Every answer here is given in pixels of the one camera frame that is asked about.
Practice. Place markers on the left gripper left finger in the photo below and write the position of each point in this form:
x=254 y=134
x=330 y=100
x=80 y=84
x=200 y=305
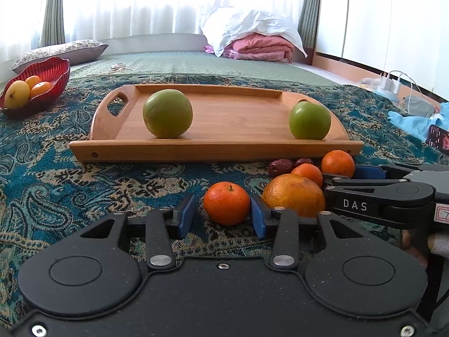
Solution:
x=109 y=239

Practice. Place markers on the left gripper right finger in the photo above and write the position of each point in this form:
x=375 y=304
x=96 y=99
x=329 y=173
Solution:
x=324 y=242

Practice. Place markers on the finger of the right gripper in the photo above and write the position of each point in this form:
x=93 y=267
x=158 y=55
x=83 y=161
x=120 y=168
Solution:
x=381 y=201
x=394 y=171

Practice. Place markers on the large orange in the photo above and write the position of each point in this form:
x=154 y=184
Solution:
x=298 y=193

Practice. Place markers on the small tangerine back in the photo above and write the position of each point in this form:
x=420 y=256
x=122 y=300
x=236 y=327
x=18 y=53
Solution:
x=338 y=162

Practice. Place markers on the red date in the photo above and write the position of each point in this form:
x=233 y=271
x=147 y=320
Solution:
x=279 y=167
x=301 y=161

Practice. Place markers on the operator hand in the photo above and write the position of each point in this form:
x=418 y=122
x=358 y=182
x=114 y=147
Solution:
x=406 y=245

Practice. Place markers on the smartphone with lit screen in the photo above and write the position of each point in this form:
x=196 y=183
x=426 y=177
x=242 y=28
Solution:
x=438 y=139

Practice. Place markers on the light blue cloth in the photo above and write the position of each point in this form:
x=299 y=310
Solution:
x=418 y=127

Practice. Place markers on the grey pouch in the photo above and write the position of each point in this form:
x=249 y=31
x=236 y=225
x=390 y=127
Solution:
x=418 y=107

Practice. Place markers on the right green apple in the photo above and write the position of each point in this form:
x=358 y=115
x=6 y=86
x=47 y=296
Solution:
x=309 y=121

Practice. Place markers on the green apple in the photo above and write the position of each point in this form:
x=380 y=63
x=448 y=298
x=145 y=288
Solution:
x=167 y=113
x=309 y=121

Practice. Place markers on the left green apple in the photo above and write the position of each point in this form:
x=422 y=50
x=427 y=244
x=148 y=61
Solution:
x=167 y=113

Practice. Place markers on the wooden serving tray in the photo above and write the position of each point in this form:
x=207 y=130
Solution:
x=230 y=123

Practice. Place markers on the teal paisley blanket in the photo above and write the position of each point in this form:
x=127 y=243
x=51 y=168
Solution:
x=46 y=194

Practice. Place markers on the green quilted mattress cover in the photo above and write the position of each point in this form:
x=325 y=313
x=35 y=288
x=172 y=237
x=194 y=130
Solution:
x=196 y=63

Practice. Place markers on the right green curtain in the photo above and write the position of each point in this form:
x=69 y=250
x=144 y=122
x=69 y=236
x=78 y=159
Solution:
x=308 y=23

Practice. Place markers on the green curtain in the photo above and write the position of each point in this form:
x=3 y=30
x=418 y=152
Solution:
x=53 y=32
x=308 y=23

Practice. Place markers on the pink folded blanket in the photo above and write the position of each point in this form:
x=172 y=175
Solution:
x=278 y=47

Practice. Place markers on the orange fruit in bowl front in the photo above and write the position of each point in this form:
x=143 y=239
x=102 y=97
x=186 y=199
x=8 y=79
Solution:
x=41 y=88

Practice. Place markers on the orange fruit in bowl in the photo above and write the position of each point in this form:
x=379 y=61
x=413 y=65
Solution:
x=33 y=80
x=41 y=88

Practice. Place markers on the red glass fruit bowl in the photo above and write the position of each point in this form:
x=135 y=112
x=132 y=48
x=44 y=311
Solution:
x=55 y=70

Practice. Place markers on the grey floral pillow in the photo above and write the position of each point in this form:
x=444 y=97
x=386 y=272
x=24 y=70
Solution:
x=76 y=52

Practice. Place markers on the orange fruit in bowl back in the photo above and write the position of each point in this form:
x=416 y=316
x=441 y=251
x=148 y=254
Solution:
x=33 y=80

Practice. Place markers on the yellow fruit in bowl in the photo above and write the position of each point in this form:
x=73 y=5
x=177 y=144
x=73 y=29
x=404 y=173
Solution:
x=17 y=95

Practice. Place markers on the white crumpled duvet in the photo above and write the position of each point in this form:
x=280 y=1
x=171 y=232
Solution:
x=230 y=21

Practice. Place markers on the left green curtain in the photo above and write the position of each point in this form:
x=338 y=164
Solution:
x=53 y=32

